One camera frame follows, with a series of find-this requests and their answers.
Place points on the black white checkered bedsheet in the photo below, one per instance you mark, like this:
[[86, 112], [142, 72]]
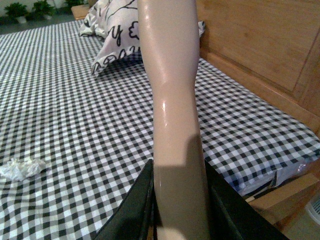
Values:
[[94, 133]]

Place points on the green potted plant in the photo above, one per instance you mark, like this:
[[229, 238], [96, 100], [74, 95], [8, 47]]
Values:
[[18, 11], [42, 9]]

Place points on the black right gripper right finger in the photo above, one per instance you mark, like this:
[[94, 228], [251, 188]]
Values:
[[232, 217]]

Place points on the beige hand brush black bristles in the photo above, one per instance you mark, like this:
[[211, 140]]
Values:
[[180, 182]]

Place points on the green potted plant left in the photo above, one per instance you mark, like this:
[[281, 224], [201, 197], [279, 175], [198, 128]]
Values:
[[18, 11]]

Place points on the wooden bed frame rail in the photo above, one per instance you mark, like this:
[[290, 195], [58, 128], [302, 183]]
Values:
[[283, 205]]

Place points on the crumpled white tissue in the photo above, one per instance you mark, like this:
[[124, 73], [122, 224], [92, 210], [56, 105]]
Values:
[[21, 169]]

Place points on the white cylindrical air purifier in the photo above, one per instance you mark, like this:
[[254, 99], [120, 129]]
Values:
[[313, 209]]

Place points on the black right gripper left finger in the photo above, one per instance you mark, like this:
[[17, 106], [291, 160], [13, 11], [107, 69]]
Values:
[[131, 221]]

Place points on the wooden headboard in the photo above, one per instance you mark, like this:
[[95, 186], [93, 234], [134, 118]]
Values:
[[272, 47]]

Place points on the green potted plant right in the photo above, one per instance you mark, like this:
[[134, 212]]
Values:
[[42, 9]]

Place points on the white patterned pillow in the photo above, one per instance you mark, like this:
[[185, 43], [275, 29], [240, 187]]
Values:
[[115, 35]]

